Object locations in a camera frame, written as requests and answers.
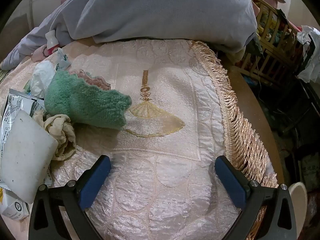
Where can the green fuzzy cloth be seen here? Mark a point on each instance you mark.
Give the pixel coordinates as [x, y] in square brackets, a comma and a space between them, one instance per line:
[85, 102]

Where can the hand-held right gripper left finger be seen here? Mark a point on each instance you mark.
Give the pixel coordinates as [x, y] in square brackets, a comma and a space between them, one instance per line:
[95, 182]

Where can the large white plastic bag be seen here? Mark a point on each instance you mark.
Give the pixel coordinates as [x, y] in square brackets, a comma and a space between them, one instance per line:
[310, 55]

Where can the white foam block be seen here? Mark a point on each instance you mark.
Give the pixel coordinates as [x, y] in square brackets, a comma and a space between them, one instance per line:
[25, 155]

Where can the wooden crib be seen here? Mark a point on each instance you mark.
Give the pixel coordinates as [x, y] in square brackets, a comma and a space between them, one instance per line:
[272, 30]

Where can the dark printed sack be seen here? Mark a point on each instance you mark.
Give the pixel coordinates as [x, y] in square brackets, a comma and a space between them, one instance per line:
[310, 170]

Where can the grey-blue fleece blanket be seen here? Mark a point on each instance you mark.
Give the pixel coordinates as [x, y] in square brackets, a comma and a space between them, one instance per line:
[150, 10]

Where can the beige cloth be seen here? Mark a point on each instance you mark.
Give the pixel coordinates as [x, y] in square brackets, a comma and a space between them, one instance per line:
[60, 130]

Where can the white green milk carton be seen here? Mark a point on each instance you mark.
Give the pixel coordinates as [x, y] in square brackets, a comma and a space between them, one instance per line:
[20, 102]
[15, 207]

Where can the white round stool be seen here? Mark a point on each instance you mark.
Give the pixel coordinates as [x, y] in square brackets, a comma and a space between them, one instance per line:
[298, 200]

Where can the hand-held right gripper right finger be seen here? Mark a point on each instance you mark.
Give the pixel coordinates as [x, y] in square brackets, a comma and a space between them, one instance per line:
[230, 182]

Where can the pink pouch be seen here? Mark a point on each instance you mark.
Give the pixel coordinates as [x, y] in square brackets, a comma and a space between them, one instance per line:
[40, 52]

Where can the white bottle pink label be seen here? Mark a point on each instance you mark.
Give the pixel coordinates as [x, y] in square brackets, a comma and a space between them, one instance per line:
[52, 42]

